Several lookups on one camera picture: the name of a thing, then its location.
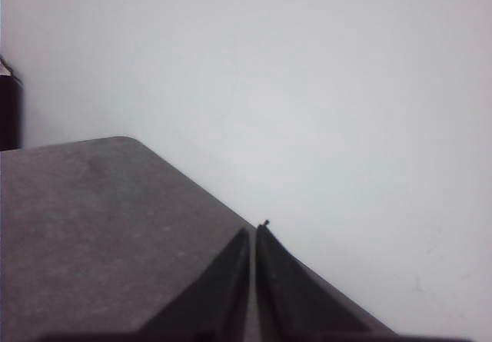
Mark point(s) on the dark object beside table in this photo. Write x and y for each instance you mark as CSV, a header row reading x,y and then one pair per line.
x,y
11,108

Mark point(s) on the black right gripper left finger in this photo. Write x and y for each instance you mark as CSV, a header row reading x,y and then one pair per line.
x,y
206,309

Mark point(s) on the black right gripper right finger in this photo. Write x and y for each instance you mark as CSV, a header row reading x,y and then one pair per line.
x,y
299,306

